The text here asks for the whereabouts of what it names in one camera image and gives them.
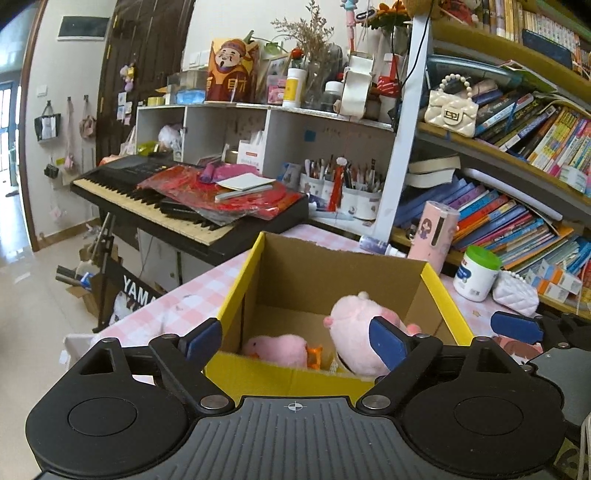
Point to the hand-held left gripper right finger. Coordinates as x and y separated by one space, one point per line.
388 344

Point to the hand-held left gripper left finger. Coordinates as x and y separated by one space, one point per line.
203 339

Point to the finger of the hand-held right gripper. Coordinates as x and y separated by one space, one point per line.
517 328

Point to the large pink plush toy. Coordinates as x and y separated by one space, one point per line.
351 327

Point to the small pink plush toy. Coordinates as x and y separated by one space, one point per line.
277 348

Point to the yellow cardboard box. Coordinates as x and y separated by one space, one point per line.
277 378

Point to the white quilted pouch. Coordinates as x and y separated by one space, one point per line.
515 295

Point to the orange blue small box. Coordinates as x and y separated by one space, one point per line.
561 277
542 287

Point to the white jar green lid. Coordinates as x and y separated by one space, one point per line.
475 277

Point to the camouflage patterned cloth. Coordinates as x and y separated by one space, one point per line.
572 454

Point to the black keyboard stand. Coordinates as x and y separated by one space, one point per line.
134 286

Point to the long row of colourful books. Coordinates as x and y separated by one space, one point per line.
508 221

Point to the pink humidifier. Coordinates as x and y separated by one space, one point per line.
431 235

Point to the white paper roll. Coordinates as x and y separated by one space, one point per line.
512 194

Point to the white pen cup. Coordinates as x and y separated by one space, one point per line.
314 187
364 205

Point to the red plastic bag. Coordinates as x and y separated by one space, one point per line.
258 201

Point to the black electronic keyboard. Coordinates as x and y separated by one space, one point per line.
138 203

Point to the thin white book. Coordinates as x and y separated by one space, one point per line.
242 183

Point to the red tassel ornament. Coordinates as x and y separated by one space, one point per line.
338 182

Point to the magenta pouch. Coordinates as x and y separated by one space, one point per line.
219 170

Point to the thick white book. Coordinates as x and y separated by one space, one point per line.
434 168

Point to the red white box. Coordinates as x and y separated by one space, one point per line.
251 154

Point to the slanted row of yellow books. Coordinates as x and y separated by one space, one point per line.
554 134

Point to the white plastic bag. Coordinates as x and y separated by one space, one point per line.
168 136

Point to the cream quilted handbag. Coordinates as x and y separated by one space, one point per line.
450 113

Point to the white wooden bookshelf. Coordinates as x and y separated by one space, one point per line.
406 115

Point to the white cubby shelf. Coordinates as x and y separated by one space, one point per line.
286 124

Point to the pink hanging bag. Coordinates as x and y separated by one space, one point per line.
87 125

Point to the dark jar white lid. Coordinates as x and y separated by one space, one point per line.
332 97

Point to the white ribbon holder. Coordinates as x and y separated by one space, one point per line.
358 85

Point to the white bottle yellow label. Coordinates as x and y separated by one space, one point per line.
294 90

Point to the fortune god cardboard figure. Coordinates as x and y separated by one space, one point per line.
231 74

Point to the dark wooden door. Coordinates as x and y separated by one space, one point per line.
152 46

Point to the dried flower bouquet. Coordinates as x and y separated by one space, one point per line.
309 32

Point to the dark wall board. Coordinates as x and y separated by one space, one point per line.
83 26

